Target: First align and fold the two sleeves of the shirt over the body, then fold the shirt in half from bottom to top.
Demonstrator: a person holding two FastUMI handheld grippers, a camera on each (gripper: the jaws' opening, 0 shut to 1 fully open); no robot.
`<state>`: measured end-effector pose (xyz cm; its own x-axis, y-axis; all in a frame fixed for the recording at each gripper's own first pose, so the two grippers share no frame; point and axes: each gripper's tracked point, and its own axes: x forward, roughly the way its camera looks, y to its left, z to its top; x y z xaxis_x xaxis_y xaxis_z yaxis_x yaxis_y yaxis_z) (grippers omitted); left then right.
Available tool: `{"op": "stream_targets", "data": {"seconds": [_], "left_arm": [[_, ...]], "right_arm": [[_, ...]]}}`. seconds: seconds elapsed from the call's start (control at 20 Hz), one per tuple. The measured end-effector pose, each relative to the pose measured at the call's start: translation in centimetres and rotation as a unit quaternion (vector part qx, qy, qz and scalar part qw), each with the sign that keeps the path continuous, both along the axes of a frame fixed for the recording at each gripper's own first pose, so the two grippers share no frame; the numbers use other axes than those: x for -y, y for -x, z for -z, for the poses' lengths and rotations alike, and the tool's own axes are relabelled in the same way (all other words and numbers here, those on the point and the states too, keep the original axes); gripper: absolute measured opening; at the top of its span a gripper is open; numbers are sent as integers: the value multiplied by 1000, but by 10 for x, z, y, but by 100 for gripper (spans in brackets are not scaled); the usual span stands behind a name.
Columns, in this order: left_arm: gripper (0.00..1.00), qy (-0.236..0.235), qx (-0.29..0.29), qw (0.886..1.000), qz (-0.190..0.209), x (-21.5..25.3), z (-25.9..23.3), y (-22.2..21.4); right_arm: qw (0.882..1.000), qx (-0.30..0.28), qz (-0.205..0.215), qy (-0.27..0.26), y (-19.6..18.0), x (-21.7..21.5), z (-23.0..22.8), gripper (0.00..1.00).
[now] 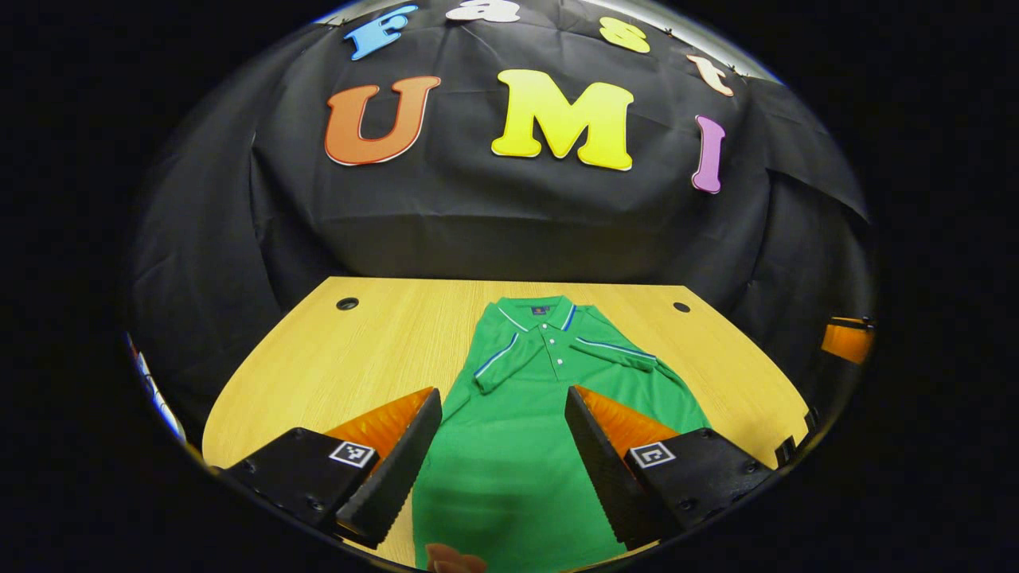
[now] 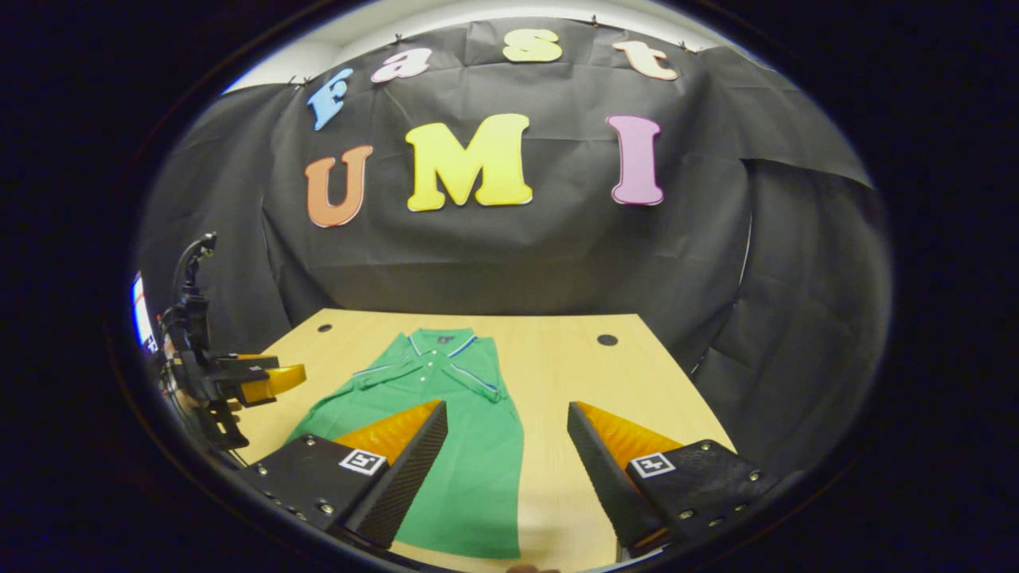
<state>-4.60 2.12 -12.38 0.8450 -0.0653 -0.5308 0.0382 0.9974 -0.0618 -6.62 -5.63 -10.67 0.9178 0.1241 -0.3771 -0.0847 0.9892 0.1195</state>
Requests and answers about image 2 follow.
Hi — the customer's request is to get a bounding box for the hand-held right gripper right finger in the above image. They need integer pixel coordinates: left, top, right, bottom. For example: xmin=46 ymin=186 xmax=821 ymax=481
xmin=567 ymin=400 xmax=785 ymax=558

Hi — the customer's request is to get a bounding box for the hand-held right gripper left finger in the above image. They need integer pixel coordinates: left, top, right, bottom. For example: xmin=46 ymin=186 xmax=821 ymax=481
xmin=239 ymin=400 xmax=449 ymax=552

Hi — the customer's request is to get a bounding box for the green T-shirt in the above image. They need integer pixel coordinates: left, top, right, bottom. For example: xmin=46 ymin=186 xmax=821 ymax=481
xmin=285 ymin=328 xmax=526 ymax=559

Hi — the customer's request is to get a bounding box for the white board with red stripe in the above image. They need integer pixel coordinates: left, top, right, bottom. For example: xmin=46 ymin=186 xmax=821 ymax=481
xmin=130 ymin=273 xmax=158 ymax=355

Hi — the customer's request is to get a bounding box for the black backdrop cloth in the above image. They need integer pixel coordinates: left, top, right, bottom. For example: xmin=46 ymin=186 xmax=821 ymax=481
xmin=135 ymin=16 xmax=892 ymax=478

